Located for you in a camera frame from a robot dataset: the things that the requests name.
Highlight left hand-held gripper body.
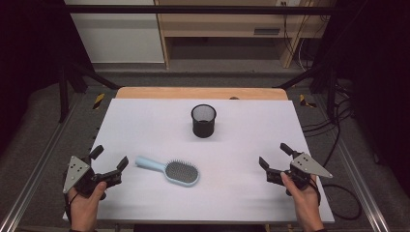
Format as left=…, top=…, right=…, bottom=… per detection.
left=62, top=155, right=123, bottom=198

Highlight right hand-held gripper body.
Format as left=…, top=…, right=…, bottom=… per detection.
left=266, top=151, right=334, bottom=197

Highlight light blue hairbrush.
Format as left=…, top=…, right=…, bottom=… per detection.
left=134, top=155, right=201, bottom=188

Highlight black mesh pen holder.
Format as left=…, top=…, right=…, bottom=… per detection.
left=190, top=103, right=218, bottom=139

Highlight person's left hand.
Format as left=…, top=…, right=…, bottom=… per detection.
left=66, top=181, right=108, bottom=232

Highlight person's right hand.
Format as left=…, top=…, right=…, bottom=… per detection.
left=279, top=171, right=325, bottom=232

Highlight white table sheet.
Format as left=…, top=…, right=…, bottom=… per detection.
left=62, top=98, right=336, bottom=225

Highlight yellow black tape strip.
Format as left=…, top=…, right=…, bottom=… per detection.
left=299, top=94, right=318, bottom=109
left=92, top=93, right=106, bottom=110

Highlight black metal stand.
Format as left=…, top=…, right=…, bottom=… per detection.
left=273, top=61, right=340, bottom=124
left=57, top=61, right=122, bottom=124

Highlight wooden table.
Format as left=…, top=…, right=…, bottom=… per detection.
left=115, top=86, right=289, bottom=101

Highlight white cabinet panel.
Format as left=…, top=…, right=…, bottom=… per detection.
left=64, top=0, right=165, bottom=65

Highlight grey desk label plate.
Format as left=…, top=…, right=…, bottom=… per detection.
left=253, top=27, right=281, bottom=37

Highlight black curtain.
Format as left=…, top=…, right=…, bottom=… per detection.
left=0, top=0, right=95, bottom=153
left=313, top=0, right=410, bottom=194

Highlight light wooden desk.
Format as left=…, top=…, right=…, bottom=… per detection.
left=154, top=0, right=333, bottom=70

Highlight long black floor cable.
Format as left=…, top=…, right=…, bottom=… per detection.
left=322, top=96, right=343, bottom=168

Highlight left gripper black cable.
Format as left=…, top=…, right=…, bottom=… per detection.
left=63, top=191, right=80, bottom=224

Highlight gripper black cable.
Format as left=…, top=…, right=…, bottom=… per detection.
left=63, top=191, right=80, bottom=224
left=308, top=175, right=363, bottom=221

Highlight bundle of black floor cables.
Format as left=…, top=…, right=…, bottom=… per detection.
left=301, top=81, right=356, bottom=139

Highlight aluminium floor rail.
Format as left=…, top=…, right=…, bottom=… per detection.
left=0, top=96, right=82, bottom=232
left=335, top=138, right=392, bottom=232

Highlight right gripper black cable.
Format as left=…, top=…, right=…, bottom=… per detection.
left=308, top=175, right=363, bottom=221

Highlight hanging desk cables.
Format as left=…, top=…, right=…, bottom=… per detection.
left=280, top=1, right=332, bottom=73

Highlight black horizontal frame bar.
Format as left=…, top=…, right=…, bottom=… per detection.
left=64, top=4, right=356, bottom=15

